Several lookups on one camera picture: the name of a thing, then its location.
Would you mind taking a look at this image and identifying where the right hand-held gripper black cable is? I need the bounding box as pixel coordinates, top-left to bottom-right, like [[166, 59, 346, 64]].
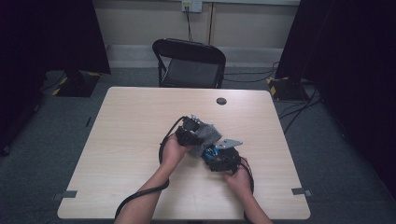
[[237, 156, 256, 195]]

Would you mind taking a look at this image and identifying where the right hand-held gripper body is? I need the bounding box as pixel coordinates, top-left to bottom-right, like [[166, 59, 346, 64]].
[[205, 138, 244, 174]]

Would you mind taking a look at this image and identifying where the person's left hand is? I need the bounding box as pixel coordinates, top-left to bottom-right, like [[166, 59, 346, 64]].
[[161, 134, 194, 170]]

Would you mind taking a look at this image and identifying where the black wall socket cable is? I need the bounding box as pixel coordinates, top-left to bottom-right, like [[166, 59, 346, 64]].
[[185, 6, 193, 42]]

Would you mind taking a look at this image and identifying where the grey tape mark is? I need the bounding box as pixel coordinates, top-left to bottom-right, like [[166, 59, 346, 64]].
[[52, 189, 78, 201], [290, 187, 313, 198]]

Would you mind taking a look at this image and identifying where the beige wall conduit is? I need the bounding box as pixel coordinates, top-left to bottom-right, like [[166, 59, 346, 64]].
[[207, 2, 217, 45]]

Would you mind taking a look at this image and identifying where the grey cloth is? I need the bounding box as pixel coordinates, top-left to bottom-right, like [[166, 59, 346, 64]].
[[189, 123, 224, 159]]

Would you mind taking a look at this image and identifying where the black curtain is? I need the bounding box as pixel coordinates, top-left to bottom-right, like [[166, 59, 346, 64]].
[[0, 0, 112, 157], [275, 0, 396, 200]]

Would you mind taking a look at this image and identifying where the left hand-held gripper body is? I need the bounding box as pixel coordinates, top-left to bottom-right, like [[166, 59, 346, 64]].
[[174, 114, 206, 147]]

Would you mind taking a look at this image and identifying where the black stand base striped tape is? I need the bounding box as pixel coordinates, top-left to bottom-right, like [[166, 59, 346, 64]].
[[265, 76, 310, 103], [51, 69, 102, 98]]

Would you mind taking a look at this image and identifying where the blue and black toy car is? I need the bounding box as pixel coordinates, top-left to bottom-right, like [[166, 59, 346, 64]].
[[201, 145, 222, 162]]

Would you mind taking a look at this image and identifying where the black folding chair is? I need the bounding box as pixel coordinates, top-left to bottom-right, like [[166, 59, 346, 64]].
[[151, 37, 227, 90]]

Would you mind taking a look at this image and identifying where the person's right hand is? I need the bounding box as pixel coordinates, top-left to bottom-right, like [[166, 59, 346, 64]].
[[223, 156, 254, 196]]

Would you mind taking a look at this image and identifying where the black floor cable bundle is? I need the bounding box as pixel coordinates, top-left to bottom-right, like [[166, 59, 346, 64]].
[[277, 86, 323, 135]]

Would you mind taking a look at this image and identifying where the white wall socket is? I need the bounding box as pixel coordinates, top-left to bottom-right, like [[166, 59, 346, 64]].
[[181, 0, 204, 14]]

